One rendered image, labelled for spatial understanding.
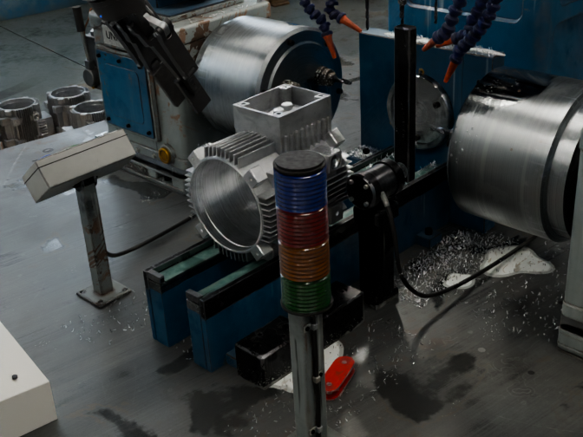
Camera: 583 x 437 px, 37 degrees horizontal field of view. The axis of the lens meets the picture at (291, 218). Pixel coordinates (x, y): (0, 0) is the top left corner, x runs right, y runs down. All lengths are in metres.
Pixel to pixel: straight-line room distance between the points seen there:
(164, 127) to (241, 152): 0.60
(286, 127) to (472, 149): 0.28
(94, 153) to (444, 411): 0.68
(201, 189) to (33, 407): 0.42
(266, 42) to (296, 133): 0.37
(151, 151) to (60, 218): 0.25
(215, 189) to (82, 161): 0.22
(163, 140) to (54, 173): 0.52
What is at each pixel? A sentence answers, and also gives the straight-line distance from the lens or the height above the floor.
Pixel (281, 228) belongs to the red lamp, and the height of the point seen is 1.14.
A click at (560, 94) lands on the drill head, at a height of 1.16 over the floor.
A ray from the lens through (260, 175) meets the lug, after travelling 1.28.
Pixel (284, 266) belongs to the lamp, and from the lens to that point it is 1.03.
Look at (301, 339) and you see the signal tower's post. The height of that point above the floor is 0.99.
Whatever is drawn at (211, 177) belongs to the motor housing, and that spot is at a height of 1.03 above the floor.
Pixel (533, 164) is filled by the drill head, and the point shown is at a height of 1.08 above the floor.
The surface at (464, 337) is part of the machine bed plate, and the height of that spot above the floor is 0.80.
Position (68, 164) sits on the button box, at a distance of 1.44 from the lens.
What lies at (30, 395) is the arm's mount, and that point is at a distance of 1.29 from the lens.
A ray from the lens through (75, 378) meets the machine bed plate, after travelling 1.40.
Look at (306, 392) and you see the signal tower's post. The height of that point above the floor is 0.91.
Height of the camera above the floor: 1.61
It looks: 27 degrees down
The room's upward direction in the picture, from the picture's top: 3 degrees counter-clockwise
